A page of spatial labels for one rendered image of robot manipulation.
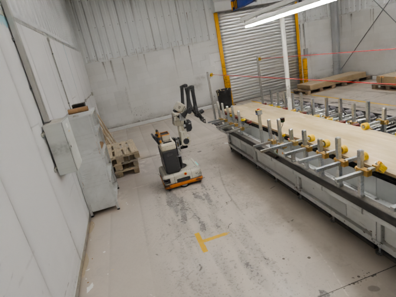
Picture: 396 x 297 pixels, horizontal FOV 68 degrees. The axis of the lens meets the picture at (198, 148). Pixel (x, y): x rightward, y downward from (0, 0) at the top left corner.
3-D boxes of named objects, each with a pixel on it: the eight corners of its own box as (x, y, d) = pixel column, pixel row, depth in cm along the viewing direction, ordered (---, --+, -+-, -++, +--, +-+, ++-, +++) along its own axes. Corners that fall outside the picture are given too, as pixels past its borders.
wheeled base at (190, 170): (165, 191, 485) (162, 177, 477) (160, 178, 544) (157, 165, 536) (204, 180, 498) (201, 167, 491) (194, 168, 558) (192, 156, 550)
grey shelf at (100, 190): (91, 217, 454) (58, 121, 406) (95, 194, 537) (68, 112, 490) (119, 209, 462) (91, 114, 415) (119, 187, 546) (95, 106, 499)
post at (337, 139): (339, 187, 267) (337, 137, 253) (336, 185, 271) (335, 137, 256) (342, 186, 268) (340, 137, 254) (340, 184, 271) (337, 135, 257)
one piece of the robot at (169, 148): (168, 181, 487) (157, 134, 461) (162, 171, 537) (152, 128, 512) (187, 176, 493) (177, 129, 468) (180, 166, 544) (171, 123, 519)
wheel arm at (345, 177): (337, 182, 228) (337, 180, 228) (334, 181, 231) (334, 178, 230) (375, 170, 236) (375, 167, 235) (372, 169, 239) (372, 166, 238)
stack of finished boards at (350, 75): (366, 76, 1074) (366, 71, 1069) (310, 90, 1019) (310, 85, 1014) (350, 75, 1145) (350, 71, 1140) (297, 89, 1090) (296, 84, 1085)
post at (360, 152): (360, 203, 246) (360, 150, 231) (357, 201, 249) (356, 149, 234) (364, 202, 246) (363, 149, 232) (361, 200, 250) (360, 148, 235)
